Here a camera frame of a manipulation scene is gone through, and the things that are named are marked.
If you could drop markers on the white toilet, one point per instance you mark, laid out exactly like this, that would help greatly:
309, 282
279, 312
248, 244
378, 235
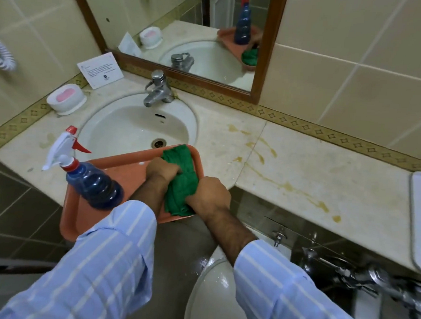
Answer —
213, 298

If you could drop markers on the person's left hand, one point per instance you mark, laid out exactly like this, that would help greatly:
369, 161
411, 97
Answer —
160, 168

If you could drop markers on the person's left forearm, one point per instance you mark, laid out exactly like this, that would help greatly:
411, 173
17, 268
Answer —
99, 261

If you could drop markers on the person's left fingers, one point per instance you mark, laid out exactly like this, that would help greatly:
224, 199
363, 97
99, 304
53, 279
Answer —
174, 169

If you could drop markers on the person's right hand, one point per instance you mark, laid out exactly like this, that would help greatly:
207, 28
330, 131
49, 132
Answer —
211, 195

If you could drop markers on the person's right forearm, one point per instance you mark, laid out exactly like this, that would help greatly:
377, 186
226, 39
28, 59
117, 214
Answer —
277, 288

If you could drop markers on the small chrome valve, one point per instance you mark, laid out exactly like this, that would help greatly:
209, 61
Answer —
278, 238

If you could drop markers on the blue spray bottle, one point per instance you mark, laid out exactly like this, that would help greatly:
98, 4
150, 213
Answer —
93, 185

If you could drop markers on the metal sink drain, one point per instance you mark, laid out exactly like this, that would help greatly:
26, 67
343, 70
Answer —
159, 143

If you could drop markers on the orange plastic tray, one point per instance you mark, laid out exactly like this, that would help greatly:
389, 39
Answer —
132, 171

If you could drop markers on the white soap dish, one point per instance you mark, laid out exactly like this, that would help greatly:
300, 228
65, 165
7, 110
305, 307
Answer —
67, 104

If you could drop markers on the pink soap bar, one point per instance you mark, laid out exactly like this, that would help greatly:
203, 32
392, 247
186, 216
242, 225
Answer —
65, 94

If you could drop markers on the wooden framed mirror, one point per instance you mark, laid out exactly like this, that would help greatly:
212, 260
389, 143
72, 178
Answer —
189, 29

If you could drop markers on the white printed notice card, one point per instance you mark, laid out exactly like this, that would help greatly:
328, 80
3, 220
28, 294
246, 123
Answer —
100, 70

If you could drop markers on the green cleaning cloth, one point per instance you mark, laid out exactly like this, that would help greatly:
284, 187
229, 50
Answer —
181, 187

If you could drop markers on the person's right fingers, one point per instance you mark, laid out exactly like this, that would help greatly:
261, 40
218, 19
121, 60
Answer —
192, 202

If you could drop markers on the white sink basin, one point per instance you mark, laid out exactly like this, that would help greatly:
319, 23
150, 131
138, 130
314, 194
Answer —
127, 125

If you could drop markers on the white flat device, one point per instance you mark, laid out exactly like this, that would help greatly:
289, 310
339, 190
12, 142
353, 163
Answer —
418, 225

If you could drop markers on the chrome faucet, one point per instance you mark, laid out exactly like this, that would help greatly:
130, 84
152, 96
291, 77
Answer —
159, 90

